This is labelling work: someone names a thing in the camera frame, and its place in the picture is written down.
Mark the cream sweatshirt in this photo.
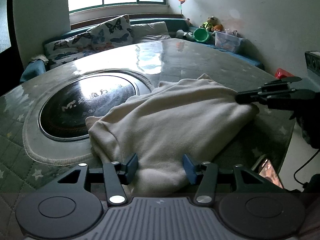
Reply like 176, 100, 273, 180
85, 74, 259, 197

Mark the red plastic stool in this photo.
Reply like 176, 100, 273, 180
274, 68, 294, 80

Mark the clear plastic storage box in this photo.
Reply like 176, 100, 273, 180
214, 31, 244, 53

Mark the smartphone with lit screen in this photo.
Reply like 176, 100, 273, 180
251, 154, 284, 189

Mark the green plastic bucket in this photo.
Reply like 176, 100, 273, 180
193, 28, 210, 43

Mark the black round induction cooktop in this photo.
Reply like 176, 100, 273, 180
38, 72, 139, 141

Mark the plush toy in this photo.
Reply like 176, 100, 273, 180
200, 16, 224, 32

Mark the green quilted star tablecloth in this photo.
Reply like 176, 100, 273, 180
0, 38, 296, 240

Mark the grey stuffed toy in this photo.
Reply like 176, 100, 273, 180
175, 30, 196, 42

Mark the white pillow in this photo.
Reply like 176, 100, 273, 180
131, 21, 171, 43

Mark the blue sofa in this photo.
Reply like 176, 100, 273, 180
21, 15, 266, 85

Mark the long butterfly pillow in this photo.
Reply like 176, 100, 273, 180
44, 33, 94, 69

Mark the large butterfly pillow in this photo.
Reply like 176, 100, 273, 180
88, 15, 133, 52

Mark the dark wooden door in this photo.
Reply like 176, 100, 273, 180
1, 0, 23, 95

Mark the black cable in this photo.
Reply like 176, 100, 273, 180
293, 149, 320, 188

